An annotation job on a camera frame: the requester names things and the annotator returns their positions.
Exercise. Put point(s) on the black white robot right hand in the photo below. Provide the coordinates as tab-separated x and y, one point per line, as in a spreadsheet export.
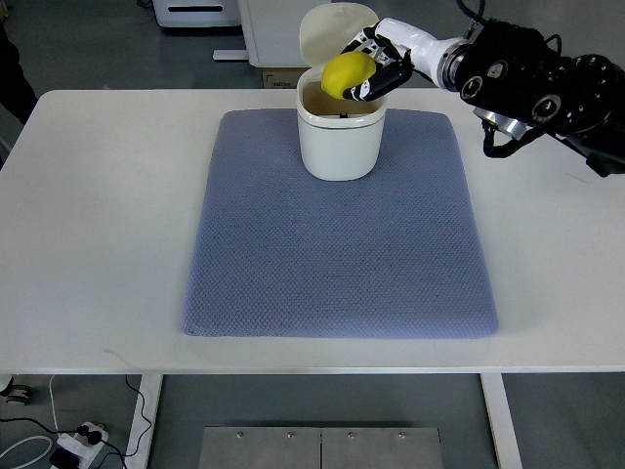
400	50

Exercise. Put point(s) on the yellow lemon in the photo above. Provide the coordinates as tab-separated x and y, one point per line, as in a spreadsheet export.
346	71

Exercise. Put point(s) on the white trash can with lid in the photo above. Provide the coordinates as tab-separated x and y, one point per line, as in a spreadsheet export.
339	140

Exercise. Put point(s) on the cardboard box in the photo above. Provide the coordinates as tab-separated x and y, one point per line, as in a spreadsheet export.
281	77

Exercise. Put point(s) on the white cabinet base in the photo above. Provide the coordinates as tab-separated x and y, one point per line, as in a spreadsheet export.
271	32

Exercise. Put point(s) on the blue quilted mat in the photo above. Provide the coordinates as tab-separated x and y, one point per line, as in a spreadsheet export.
393	255

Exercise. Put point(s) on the white machine with dark slot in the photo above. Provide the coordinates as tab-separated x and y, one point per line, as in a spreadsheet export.
198	13

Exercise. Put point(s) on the person in dark clothes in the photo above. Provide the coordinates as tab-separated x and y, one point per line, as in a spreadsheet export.
17	95

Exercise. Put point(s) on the white table left leg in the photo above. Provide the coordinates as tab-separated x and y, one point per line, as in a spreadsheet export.
148	392

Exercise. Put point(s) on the white table leg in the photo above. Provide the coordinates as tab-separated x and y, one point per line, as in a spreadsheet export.
500	421
148	392

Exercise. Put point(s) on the white table right leg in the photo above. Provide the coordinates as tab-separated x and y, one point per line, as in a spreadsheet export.
500	421

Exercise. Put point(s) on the metal floor plate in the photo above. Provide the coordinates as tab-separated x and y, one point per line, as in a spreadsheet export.
320	447

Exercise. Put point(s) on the white power strip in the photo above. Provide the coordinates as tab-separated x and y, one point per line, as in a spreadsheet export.
80	449

